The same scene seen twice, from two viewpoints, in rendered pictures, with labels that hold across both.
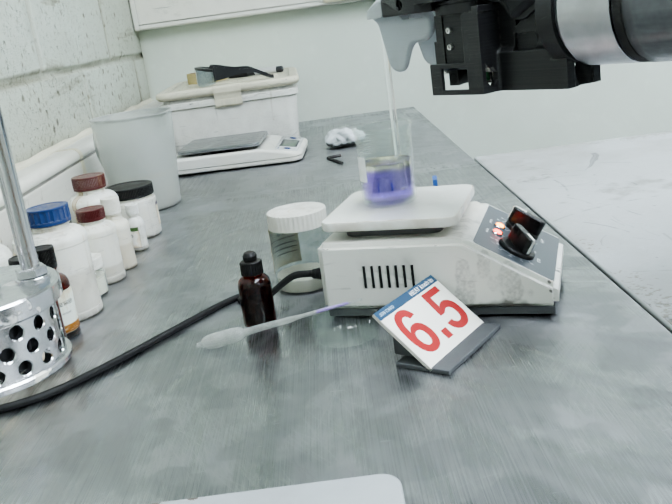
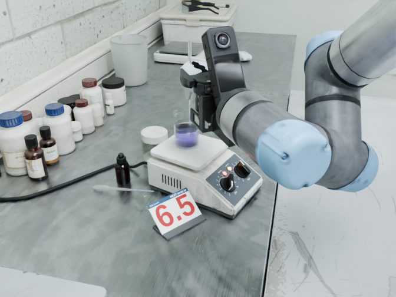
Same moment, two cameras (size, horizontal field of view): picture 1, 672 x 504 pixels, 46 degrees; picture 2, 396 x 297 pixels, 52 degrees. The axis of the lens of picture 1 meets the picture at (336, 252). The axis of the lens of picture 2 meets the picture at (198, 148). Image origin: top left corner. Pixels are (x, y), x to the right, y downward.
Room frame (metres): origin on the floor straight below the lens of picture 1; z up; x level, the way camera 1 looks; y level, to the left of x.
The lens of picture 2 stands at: (0.01, -0.24, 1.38)
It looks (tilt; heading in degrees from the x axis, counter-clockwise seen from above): 29 degrees down; 13
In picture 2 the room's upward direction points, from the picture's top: straight up
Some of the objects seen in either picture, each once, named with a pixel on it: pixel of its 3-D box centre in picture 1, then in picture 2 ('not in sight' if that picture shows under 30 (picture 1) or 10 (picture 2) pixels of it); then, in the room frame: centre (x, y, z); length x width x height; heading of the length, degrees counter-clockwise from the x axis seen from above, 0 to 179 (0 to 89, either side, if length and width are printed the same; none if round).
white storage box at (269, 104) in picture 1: (236, 110); (201, 24); (1.91, 0.19, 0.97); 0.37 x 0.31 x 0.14; 1
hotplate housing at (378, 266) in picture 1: (433, 251); (200, 170); (0.69, -0.09, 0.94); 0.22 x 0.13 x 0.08; 71
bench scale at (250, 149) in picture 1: (240, 151); (190, 53); (1.60, 0.16, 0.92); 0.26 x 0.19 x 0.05; 86
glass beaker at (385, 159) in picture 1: (387, 161); (188, 127); (0.71, -0.06, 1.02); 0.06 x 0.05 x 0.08; 138
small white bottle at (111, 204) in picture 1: (116, 232); (95, 109); (0.93, 0.26, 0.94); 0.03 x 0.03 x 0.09
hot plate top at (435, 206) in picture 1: (401, 206); (190, 148); (0.70, -0.06, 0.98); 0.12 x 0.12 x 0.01; 71
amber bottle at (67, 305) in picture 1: (51, 292); (48, 145); (0.71, 0.27, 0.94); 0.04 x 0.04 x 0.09
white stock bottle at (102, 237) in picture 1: (97, 245); (83, 116); (0.88, 0.27, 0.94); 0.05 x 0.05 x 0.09
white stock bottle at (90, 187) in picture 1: (96, 218); (91, 98); (0.97, 0.29, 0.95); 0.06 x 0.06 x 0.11
